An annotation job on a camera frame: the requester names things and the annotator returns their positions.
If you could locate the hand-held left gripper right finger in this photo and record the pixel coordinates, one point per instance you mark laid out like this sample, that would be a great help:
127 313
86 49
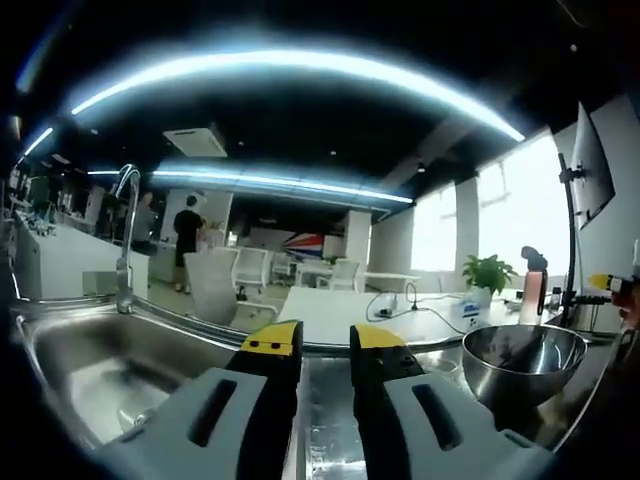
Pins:
410 420

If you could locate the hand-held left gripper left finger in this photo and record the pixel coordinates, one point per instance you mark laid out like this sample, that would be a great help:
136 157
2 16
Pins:
235 415

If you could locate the stainless steel bowl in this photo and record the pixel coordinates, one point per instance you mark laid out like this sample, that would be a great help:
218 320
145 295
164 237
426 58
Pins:
520 360

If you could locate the stainless steel sink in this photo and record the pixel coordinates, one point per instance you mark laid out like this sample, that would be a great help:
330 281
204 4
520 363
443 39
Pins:
115 360

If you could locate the pink water bottle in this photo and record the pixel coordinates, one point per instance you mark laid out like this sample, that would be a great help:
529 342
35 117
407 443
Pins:
534 280

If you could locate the black power strip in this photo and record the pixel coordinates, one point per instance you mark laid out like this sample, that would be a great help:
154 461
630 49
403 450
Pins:
592 299

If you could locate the white office desk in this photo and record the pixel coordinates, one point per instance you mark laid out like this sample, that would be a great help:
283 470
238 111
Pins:
380 315

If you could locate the computer monitor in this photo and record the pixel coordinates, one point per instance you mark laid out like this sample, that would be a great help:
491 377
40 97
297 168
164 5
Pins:
592 170

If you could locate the potted green plant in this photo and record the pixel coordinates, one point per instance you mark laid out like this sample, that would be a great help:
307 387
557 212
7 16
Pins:
487 277

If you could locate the white blue box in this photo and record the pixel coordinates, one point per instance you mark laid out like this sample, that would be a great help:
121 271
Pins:
470 312

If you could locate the white mesh office chair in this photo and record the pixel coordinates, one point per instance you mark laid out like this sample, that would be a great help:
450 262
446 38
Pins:
342 275
215 287
252 270

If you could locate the chrome gooseneck faucet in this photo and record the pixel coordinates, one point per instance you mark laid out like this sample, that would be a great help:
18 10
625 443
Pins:
127 240

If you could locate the white partition counter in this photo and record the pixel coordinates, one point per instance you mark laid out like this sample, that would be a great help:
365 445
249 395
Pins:
65 260

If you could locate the long ceiling light strip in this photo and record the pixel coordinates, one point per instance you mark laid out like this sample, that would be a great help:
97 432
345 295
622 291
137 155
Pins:
295 75
280 185

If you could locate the ceiling air conditioner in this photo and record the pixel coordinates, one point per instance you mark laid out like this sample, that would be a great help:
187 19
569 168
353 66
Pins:
194 141

